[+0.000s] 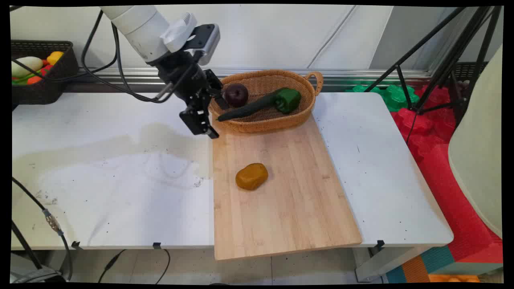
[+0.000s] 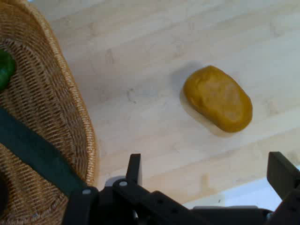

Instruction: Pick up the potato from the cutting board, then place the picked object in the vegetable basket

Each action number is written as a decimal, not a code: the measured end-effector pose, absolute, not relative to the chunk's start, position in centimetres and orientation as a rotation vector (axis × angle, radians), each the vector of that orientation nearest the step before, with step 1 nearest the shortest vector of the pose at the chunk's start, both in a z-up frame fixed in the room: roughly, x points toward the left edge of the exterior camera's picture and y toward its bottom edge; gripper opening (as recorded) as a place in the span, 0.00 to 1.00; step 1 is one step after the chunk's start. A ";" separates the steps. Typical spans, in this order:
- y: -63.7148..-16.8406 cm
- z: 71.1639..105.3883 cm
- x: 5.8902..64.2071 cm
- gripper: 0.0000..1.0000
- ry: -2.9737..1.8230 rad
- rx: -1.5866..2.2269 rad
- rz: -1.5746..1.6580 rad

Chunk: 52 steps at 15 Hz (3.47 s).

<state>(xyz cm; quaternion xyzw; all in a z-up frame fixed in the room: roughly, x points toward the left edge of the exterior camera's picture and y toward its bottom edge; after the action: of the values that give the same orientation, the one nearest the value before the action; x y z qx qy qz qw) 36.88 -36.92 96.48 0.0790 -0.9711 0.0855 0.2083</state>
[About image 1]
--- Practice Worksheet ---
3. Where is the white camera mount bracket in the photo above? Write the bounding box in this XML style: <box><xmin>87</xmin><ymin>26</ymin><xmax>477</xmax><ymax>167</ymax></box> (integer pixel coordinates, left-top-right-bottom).
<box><xmin>160</xmin><ymin>12</ymin><xmax>198</xmax><ymax>53</ymax></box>

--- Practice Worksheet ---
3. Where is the black tripod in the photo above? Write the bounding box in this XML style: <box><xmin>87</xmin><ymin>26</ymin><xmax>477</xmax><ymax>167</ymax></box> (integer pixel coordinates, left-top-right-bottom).
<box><xmin>363</xmin><ymin>6</ymin><xmax>502</xmax><ymax>145</ymax></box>

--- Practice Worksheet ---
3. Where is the green toy vegetable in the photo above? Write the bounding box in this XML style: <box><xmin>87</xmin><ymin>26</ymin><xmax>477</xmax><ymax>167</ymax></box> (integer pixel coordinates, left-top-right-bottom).
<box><xmin>12</xmin><ymin>71</ymin><xmax>41</xmax><ymax>86</ymax></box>

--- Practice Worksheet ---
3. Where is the teal and orange mat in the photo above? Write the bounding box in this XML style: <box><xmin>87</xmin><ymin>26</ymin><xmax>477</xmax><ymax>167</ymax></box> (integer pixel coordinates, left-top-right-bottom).
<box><xmin>385</xmin><ymin>245</ymin><xmax>503</xmax><ymax>284</ymax></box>

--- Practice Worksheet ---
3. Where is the dark green toy cucumber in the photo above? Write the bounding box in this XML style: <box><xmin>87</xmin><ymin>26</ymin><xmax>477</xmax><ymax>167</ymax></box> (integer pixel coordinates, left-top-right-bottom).
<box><xmin>216</xmin><ymin>91</ymin><xmax>281</xmax><ymax>122</ymax></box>

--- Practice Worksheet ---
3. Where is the green toy bell pepper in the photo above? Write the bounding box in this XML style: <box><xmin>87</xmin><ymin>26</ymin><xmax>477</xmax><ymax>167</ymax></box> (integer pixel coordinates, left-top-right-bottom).
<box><xmin>275</xmin><ymin>88</ymin><xmax>302</xmax><ymax>114</ymax></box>

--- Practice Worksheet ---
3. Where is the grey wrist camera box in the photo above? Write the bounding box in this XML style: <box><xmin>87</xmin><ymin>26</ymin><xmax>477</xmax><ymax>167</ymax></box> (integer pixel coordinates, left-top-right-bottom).
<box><xmin>184</xmin><ymin>23</ymin><xmax>221</xmax><ymax>66</ymax></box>

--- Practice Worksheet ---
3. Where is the black cable with metal connector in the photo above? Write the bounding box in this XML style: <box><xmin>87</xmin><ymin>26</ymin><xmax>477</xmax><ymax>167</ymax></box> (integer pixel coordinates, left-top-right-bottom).
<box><xmin>11</xmin><ymin>176</ymin><xmax>74</xmax><ymax>281</ymax></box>

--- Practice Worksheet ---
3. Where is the red foam mat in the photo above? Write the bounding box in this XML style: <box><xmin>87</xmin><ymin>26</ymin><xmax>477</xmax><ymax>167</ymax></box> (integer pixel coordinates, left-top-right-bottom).
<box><xmin>390</xmin><ymin>85</ymin><xmax>503</xmax><ymax>264</ymax></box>

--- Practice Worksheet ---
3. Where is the green foam mat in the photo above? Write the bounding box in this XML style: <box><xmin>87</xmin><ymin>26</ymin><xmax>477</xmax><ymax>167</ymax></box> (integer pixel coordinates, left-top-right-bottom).
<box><xmin>345</xmin><ymin>83</ymin><xmax>420</xmax><ymax>112</ymax></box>

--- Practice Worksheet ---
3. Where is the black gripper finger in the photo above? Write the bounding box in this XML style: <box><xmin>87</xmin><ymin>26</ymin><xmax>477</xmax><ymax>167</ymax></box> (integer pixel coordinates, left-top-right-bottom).
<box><xmin>205</xmin><ymin>69</ymin><xmax>230</xmax><ymax>111</ymax></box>
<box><xmin>179</xmin><ymin>90</ymin><xmax>220</xmax><ymax>140</ymax></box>

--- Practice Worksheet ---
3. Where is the grey device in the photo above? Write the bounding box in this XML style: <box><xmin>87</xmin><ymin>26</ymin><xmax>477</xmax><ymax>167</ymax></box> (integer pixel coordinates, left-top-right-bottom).
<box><xmin>10</xmin><ymin>268</ymin><xmax>68</xmax><ymax>284</ymax></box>

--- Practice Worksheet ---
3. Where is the white toy radish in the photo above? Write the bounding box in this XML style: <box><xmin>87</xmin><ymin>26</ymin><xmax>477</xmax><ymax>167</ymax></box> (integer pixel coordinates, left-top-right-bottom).
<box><xmin>11</xmin><ymin>56</ymin><xmax>44</xmax><ymax>78</ymax></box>

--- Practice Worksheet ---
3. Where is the brown toy potato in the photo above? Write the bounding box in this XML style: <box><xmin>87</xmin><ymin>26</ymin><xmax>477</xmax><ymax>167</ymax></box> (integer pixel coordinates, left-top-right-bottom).
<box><xmin>235</xmin><ymin>163</ymin><xmax>269</xmax><ymax>191</ymax></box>

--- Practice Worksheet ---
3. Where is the white table leg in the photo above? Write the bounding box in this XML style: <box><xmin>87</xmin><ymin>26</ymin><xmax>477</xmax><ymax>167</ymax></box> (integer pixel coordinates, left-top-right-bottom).
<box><xmin>353</xmin><ymin>246</ymin><xmax>430</xmax><ymax>282</ymax></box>

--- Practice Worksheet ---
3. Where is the thin black floor cable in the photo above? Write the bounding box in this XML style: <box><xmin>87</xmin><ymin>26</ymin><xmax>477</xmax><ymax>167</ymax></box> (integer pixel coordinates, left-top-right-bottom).
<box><xmin>98</xmin><ymin>249</ymin><xmax>171</xmax><ymax>284</ymax></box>

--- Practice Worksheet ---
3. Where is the thick black cable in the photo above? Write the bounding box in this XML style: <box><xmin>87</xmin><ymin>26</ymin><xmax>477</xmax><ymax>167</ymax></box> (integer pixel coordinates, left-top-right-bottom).
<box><xmin>11</xmin><ymin>220</ymin><xmax>43</xmax><ymax>270</ymax></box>

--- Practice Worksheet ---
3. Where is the aluminium wall rail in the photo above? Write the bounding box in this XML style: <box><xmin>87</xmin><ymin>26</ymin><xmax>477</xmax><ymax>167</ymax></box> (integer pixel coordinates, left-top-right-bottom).
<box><xmin>64</xmin><ymin>67</ymin><xmax>440</xmax><ymax>94</ymax></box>

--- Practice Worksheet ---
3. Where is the tan wicker basket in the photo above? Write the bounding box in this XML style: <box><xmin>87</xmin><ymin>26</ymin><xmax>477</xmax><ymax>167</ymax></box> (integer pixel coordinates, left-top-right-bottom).
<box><xmin>208</xmin><ymin>69</ymin><xmax>324</xmax><ymax>134</ymax></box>

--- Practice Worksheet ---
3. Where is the wooden cutting board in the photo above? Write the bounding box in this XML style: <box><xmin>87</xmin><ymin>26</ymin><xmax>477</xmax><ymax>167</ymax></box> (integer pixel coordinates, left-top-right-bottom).
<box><xmin>211</xmin><ymin>113</ymin><xmax>363</xmax><ymax>262</ymax></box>

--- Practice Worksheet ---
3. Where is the dark brown woven basket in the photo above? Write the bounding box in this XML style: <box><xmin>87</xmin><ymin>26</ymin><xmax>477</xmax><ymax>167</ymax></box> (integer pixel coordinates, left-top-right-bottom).
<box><xmin>11</xmin><ymin>40</ymin><xmax>79</xmax><ymax>106</ymax></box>

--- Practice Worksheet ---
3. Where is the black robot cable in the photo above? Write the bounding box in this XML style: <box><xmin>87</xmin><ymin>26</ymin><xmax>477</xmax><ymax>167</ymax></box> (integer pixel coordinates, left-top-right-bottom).
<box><xmin>11</xmin><ymin>10</ymin><xmax>197</xmax><ymax>104</ymax></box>

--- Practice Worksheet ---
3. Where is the dark slatted fruit basket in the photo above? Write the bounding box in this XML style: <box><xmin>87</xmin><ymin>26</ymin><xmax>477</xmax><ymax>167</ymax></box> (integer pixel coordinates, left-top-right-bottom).
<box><xmin>453</xmin><ymin>61</ymin><xmax>489</xmax><ymax>90</ymax></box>

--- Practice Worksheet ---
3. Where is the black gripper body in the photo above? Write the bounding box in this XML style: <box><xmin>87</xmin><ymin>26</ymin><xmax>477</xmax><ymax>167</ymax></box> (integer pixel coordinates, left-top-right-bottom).
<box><xmin>149</xmin><ymin>51</ymin><xmax>210</xmax><ymax>105</ymax></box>

